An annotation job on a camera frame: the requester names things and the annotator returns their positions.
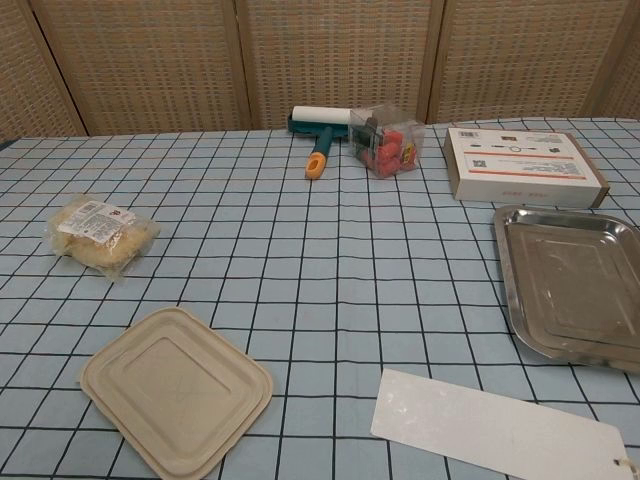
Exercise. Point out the bagged bread snack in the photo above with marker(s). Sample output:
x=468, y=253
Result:
x=102, y=235

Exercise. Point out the white rectangular card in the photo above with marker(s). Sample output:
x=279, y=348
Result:
x=480, y=435

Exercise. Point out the stainless steel tray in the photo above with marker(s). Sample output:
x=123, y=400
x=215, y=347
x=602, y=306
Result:
x=570, y=280

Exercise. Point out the blue checked tablecloth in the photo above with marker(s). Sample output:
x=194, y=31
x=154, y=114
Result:
x=320, y=280

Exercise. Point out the clear plastic box red items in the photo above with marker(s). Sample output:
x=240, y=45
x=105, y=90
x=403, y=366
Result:
x=387, y=145

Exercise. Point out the woven rattan screen panel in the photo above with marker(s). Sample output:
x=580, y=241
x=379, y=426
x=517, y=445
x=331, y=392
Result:
x=25, y=85
x=525, y=60
x=150, y=65
x=622, y=85
x=340, y=55

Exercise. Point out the beige pulp container lid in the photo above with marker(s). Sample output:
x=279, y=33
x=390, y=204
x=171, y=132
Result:
x=175, y=390

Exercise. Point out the white cardboard product box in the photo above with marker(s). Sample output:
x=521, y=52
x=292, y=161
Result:
x=520, y=165

